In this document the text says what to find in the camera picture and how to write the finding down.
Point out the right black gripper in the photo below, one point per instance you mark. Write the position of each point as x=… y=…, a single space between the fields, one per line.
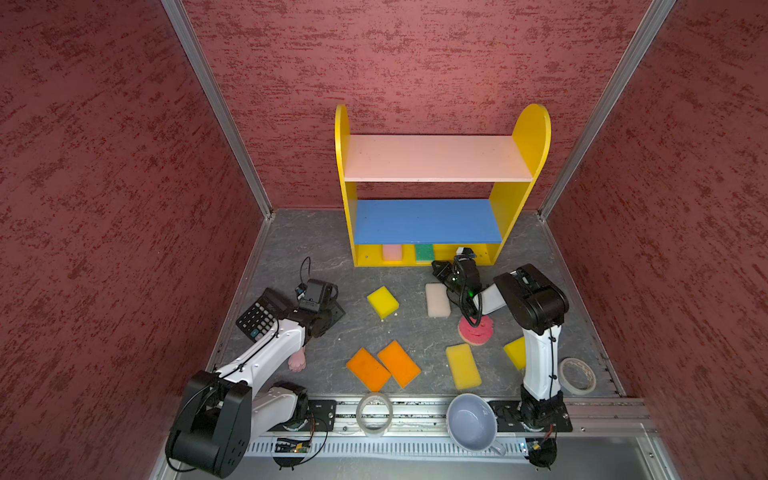
x=447 y=266

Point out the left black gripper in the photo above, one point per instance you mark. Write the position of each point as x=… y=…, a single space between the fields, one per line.
x=337 y=313

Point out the green sponge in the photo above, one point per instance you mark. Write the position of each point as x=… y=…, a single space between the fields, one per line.
x=424 y=253

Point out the small yellow square sponge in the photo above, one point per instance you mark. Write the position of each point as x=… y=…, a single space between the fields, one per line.
x=383 y=302

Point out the long yellow sponge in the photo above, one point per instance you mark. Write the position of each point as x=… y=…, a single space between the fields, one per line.
x=463 y=367

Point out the orange sponge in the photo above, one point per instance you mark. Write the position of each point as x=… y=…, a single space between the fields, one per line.
x=368 y=370
x=399 y=364

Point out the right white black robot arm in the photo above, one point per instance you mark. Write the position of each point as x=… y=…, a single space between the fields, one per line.
x=538 y=306

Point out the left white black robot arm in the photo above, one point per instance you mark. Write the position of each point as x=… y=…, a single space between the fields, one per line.
x=222 y=410

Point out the yellow shelf pink blue boards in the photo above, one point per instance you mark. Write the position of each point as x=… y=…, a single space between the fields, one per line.
x=511 y=164

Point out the beige white sponge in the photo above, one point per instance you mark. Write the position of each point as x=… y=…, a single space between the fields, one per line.
x=437 y=301

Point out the black calculator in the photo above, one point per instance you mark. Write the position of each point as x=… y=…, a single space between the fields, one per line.
x=261 y=316

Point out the round pink smiley sponge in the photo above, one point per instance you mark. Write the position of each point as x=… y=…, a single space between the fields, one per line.
x=476 y=335

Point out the yellow sponge far right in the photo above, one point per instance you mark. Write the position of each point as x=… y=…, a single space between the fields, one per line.
x=516 y=352

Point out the clear tape roll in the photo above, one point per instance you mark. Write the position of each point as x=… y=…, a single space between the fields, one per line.
x=374 y=414

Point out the lavender mug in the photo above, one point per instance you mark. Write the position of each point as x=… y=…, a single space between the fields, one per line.
x=472 y=424

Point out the beige masking tape roll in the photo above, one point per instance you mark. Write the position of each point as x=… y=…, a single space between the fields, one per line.
x=577 y=377

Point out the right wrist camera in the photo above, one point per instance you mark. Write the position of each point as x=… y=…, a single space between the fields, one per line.
x=465 y=252

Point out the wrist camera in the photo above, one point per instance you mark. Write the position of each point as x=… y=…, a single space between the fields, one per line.
x=465 y=252
x=316 y=295

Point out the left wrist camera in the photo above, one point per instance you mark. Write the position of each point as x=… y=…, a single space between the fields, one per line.
x=316 y=295

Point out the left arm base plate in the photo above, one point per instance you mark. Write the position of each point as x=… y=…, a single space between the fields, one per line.
x=308 y=414

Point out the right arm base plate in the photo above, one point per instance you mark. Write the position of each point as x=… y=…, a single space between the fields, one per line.
x=505 y=411

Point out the aluminium front rail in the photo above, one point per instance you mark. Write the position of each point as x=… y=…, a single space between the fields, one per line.
x=426 y=416

